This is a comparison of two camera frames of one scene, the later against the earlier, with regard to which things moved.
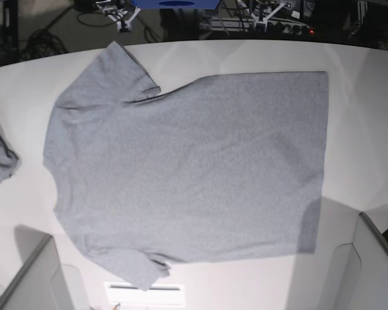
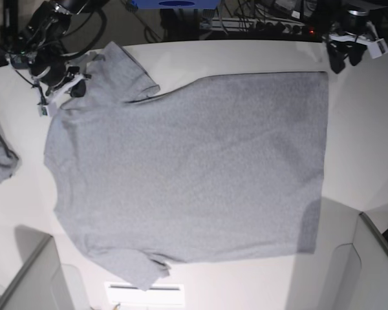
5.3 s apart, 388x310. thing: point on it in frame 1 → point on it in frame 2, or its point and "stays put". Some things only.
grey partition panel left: x=40 y=284 stays put
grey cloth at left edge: x=2 y=160 stays put
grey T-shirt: x=222 y=167 stays put
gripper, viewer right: x=260 y=24 → x=368 y=41
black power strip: x=246 y=25 stays put
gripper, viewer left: x=121 y=13 → x=50 y=69
